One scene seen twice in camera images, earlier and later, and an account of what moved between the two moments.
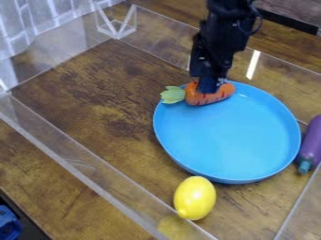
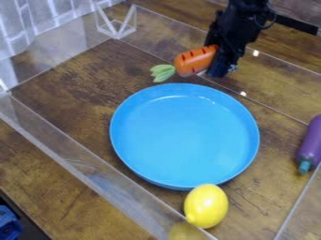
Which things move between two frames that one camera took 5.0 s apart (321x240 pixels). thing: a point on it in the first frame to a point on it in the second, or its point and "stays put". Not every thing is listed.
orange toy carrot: [194, 97] to [190, 63]
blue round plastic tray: [238, 141] to [183, 135]
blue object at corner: [9, 225] stays put
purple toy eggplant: [310, 154] stays put
